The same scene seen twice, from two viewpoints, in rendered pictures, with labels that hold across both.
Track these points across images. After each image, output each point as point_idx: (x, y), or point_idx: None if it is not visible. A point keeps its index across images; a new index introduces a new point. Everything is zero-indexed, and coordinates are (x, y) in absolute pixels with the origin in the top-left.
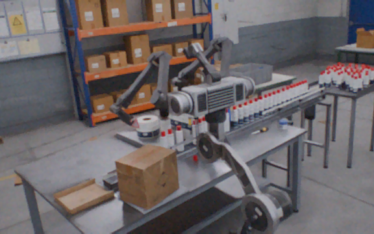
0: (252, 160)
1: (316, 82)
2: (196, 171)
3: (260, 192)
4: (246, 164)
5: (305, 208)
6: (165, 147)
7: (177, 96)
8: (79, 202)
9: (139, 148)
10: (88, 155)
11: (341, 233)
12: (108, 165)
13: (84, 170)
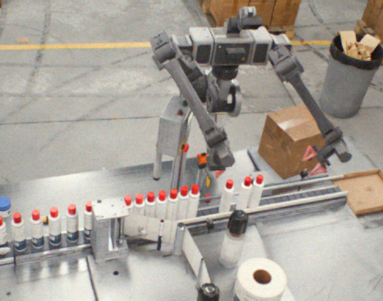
0: None
1: None
2: (220, 175)
3: (208, 74)
4: None
5: None
6: (277, 122)
7: (282, 34)
8: (371, 186)
9: (308, 135)
10: (373, 300)
11: None
12: (338, 250)
13: (374, 253)
